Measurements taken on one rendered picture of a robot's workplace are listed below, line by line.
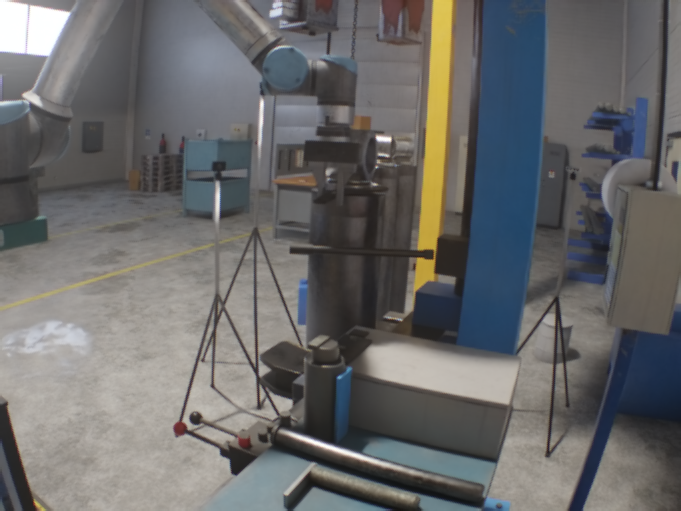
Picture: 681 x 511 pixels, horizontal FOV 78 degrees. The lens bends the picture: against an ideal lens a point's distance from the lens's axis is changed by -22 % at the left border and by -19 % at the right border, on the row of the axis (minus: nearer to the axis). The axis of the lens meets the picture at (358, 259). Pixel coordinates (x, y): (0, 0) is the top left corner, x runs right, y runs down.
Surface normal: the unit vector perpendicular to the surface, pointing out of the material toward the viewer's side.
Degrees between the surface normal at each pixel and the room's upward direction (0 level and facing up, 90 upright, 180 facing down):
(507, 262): 90
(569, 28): 90
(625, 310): 90
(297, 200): 90
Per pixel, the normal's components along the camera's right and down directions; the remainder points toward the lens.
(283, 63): 0.18, 0.30
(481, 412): -0.39, 0.19
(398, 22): -0.69, 0.13
